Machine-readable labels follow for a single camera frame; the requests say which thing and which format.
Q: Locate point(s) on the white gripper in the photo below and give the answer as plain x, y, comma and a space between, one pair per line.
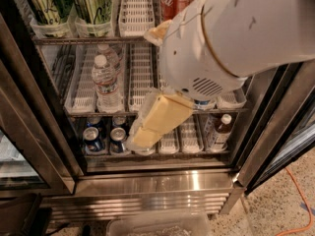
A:
187, 54

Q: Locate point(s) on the green can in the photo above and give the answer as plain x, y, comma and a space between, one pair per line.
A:
94, 12
51, 12

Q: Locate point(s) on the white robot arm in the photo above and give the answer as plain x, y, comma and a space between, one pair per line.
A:
211, 48

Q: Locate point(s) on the front blue silver can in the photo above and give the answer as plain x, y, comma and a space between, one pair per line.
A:
201, 103

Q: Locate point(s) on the white empty lane tray top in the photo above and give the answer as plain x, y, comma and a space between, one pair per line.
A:
135, 17

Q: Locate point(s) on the blue pepsi can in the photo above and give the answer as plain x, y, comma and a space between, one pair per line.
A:
92, 139
118, 141

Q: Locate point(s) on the blue pepsi can left front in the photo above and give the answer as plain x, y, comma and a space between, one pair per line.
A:
92, 139

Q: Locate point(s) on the steel fridge base grille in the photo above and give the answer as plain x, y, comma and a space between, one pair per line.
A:
117, 196

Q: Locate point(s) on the right fridge door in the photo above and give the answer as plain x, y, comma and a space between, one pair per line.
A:
289, 134

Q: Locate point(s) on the left glass fridge door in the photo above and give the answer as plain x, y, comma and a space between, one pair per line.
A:
29, 163

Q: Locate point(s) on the rear water bottle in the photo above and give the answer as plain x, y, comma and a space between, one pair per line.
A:
110, 55

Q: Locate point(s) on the water bottle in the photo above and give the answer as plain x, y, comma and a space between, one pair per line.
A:
106, 85
110, 55

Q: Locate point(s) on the front water bottle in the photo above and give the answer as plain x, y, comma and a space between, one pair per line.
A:
106, 85

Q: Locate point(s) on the brown drink bottle white cap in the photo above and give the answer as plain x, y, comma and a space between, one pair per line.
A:
220, 132

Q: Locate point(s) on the top wire shelf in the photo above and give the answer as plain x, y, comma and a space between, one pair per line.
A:
87, 40

